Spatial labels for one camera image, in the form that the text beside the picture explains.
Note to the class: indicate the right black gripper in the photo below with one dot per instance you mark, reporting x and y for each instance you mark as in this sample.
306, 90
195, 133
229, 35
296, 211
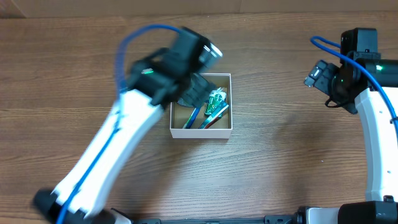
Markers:
321, 79

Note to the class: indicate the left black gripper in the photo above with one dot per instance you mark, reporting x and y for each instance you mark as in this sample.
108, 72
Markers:
199, 93

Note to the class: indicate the green Dettol soap packet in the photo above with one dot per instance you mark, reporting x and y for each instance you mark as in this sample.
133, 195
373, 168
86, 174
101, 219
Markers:
215, 98

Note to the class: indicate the white toothpaste tube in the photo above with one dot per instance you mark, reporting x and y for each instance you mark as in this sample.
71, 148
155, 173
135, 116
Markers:
214, 117

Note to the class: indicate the green white toothbrush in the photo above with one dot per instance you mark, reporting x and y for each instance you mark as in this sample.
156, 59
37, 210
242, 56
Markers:
186, 124

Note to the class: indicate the blue toothbrush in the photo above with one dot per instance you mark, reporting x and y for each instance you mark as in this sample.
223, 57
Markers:
192, 117

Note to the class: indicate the purple soap pump bottle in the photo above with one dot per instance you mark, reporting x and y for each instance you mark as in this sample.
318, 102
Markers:
184, 103

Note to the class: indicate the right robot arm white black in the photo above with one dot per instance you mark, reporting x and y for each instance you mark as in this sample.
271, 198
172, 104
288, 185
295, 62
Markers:
364, 84

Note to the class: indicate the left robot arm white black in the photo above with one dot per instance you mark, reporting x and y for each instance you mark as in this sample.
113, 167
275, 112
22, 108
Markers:
143, 94

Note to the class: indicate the white cardboard box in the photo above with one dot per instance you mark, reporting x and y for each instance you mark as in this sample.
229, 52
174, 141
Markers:
221, 129

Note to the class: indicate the black base frame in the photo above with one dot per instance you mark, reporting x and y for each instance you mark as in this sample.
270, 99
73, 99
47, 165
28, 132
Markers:
214, 219

